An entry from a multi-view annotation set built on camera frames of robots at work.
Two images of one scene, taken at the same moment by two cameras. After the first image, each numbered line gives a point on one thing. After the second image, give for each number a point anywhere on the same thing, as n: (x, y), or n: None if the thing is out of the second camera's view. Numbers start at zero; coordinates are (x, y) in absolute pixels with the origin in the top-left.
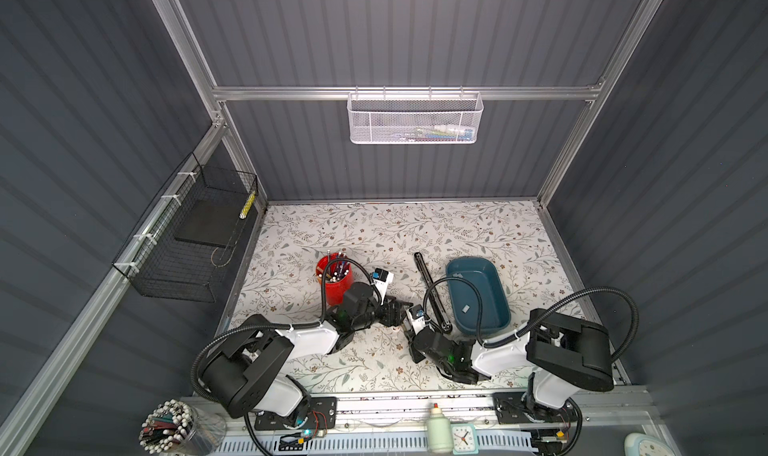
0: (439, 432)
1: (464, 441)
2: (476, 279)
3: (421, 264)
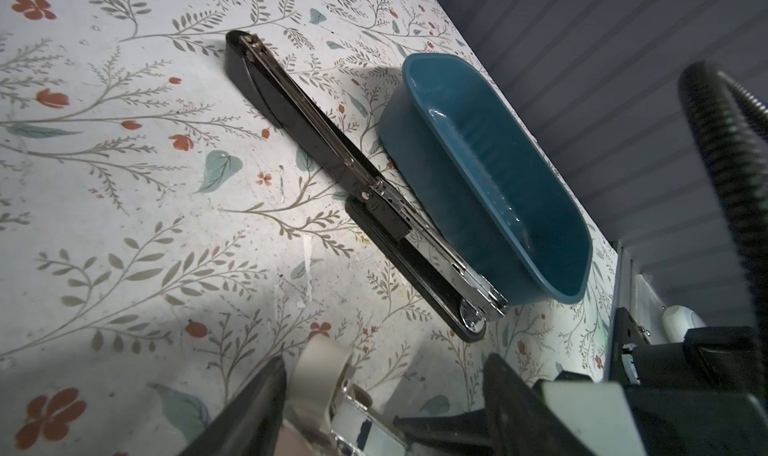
0: None
1: None
2: (471, 166)
3: (286, 104)
